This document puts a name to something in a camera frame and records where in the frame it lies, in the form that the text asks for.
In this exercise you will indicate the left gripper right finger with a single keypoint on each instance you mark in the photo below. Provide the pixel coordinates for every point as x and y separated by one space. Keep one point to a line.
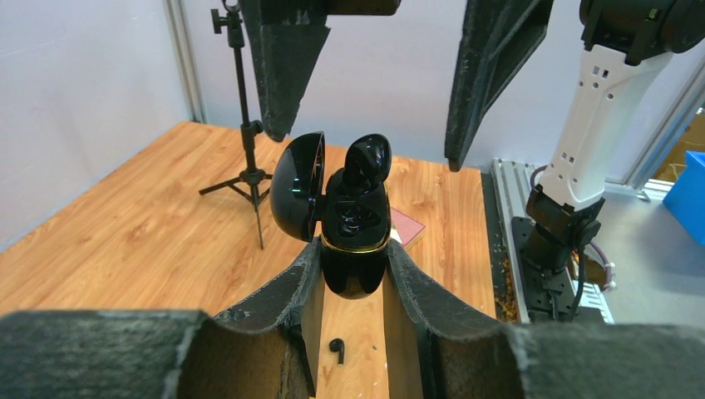
437 346

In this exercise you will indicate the black earbud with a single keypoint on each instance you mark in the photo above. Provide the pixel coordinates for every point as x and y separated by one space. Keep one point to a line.
367 163
337 345

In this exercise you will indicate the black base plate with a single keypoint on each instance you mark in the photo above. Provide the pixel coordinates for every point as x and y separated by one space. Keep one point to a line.
546 245

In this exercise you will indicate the blue plastic bin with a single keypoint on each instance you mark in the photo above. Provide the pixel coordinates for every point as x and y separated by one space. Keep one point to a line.
685 200

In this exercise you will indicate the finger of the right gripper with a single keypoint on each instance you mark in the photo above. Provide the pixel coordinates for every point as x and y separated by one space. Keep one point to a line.
497 39
286 38

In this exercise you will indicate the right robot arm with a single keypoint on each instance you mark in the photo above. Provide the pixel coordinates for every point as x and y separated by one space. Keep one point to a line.
626 44

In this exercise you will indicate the red playing card box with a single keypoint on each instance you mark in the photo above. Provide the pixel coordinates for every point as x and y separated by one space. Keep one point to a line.
406 230

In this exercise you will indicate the black tripod stand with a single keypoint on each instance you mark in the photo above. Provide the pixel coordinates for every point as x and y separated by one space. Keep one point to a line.
246 184

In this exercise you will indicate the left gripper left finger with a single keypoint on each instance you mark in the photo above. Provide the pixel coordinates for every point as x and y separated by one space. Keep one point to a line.
265 346

